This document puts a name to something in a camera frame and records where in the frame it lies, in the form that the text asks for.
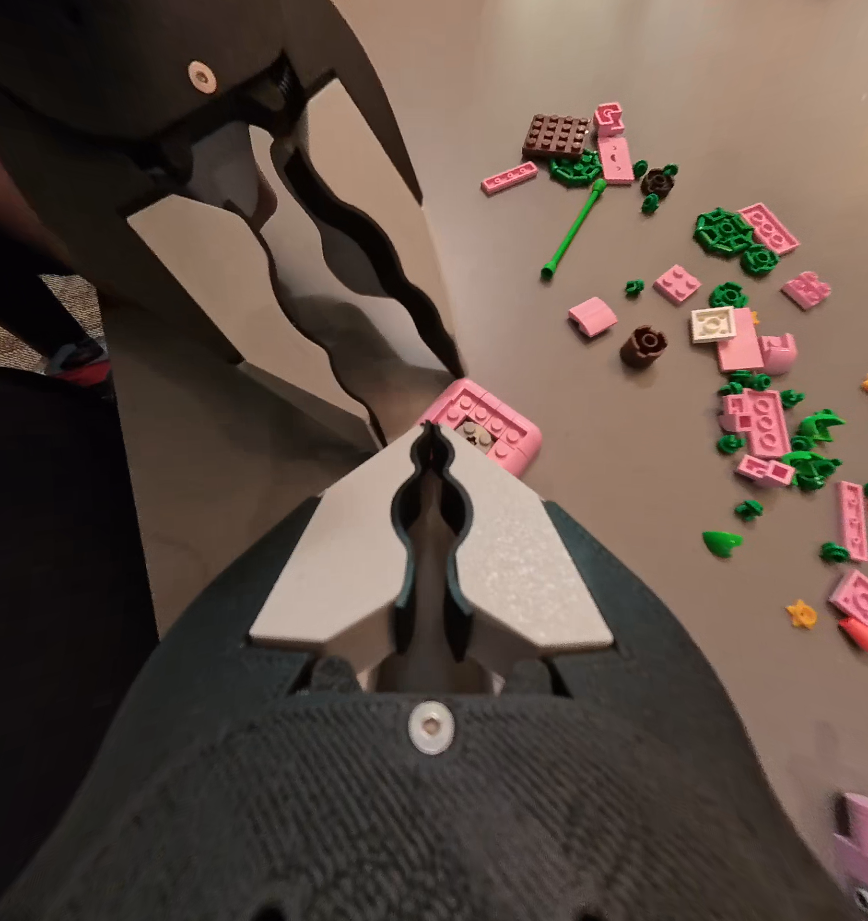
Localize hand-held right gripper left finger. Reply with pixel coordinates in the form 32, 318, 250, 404
249, 423, 436, 690

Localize white square tile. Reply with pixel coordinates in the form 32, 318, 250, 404
689, 306, 737, 345

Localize person's left hand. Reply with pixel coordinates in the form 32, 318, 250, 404
0, 130, 75, 274

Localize brown round brick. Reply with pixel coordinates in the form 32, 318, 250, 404
619, 325, 667, 369

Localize pink and brown brick assembly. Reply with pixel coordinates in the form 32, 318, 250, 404
414, 378, 543, 477

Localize scattered pink bricks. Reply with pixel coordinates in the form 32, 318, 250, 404
481, 103, 868, 634

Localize green rod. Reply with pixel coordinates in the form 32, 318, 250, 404
540, 178, 608, 282

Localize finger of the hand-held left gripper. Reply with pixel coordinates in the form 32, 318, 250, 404
270, 74, 466, 378
127, 194, 388, 453

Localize pink and brown branch assembly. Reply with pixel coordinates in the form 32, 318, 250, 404
833, 791, 868, 921

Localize scattered green plant pieces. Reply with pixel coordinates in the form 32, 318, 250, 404
548, 147, 868, 566

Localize brown square studded plate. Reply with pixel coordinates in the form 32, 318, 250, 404
522, 114, 593, 159

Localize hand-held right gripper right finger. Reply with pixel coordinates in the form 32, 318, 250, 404
433, 423, 616, 683

